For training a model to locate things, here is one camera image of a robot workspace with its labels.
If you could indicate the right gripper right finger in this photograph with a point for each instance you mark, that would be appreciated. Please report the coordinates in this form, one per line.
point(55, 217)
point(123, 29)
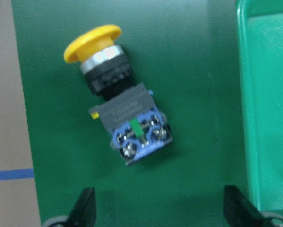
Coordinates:
point(239, 211)

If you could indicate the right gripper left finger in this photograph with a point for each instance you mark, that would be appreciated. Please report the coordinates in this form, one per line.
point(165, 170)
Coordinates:
point(83, 213)

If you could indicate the green plastic tray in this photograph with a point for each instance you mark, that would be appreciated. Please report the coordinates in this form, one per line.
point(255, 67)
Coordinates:
point(260, 38)

